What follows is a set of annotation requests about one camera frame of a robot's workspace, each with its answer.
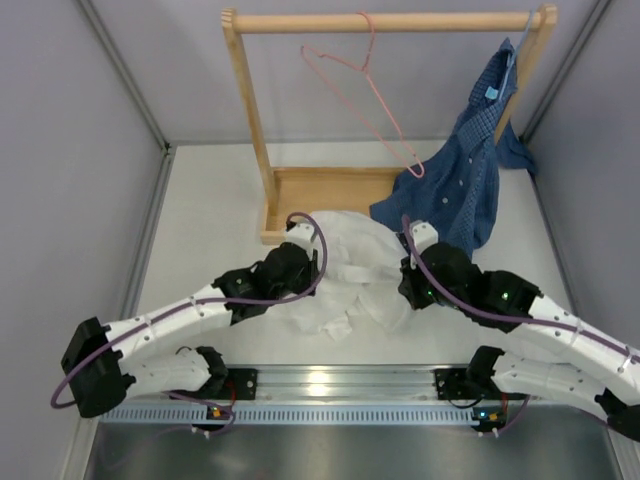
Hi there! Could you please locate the aluminium frame post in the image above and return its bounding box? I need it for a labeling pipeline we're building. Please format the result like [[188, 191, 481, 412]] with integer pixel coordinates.
[[525, 1, 628, 237], [75, 0, 173, 235]]

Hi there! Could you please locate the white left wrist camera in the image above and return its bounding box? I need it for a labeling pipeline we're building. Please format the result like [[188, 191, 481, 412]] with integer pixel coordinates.
[[284, 222, 317, 259]]

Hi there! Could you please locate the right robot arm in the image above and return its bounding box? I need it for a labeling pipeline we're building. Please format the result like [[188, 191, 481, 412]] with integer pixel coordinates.
[[398, 242, 639, 441]]

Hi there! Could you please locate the wooden clothes rack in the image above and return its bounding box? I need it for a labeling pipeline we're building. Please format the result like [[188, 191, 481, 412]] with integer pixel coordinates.
[[221, 4, 558, 245]]

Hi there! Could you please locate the pink wire hanger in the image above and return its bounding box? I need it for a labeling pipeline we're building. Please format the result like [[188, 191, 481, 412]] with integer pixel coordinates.
[[300, 11, 426, 179]]

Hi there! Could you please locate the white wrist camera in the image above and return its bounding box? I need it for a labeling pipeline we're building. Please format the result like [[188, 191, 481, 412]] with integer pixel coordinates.
[[284, 222, 317, 259], [397, 221, 439, 269]]

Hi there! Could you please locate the white shirt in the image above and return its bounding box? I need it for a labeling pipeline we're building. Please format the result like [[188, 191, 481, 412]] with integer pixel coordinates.
[[275, 211, 413, 341]]

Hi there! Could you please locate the right aluminium frame post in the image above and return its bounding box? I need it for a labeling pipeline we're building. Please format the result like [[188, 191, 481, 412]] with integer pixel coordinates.
[[525, 1, 628, 237]]

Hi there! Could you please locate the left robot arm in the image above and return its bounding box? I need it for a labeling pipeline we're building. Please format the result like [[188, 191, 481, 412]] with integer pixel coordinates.
[[61, 242, 327, 418]]

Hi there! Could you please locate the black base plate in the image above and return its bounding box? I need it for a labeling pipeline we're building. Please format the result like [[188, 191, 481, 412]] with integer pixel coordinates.
[[433, 367, 477, 403], [218, 368, 258, 401]]

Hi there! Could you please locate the blue checkered shirt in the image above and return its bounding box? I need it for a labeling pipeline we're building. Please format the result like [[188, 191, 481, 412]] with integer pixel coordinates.
[[369, 39, 537, 255]]

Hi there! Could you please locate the slotted grey cable duct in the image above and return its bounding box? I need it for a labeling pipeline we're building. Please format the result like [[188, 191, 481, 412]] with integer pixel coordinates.
[[100, 402, 499, 427]]

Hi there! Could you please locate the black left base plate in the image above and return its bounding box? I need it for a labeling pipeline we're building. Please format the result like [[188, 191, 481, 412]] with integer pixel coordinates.
[[218, 368, 258, 401]]

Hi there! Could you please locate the light blue wire hanger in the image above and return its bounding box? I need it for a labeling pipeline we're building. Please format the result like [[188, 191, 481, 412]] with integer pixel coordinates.
[[499, 10, 535, 98]]

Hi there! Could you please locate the left aluminium frame post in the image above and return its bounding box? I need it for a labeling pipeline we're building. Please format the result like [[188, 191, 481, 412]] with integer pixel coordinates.
[[75, 0, 173, 235]]

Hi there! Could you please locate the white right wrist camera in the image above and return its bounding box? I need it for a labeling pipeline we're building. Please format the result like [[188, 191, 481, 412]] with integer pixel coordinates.
[[397, 221, 439, 269]]

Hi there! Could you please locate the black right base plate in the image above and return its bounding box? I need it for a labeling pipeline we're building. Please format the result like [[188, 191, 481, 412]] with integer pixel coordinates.
[[433, 367, 477, 403]]

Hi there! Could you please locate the aluminium mounting rail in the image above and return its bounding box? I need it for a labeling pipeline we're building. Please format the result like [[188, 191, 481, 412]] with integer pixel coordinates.
[[219, 363, 501, 402]]

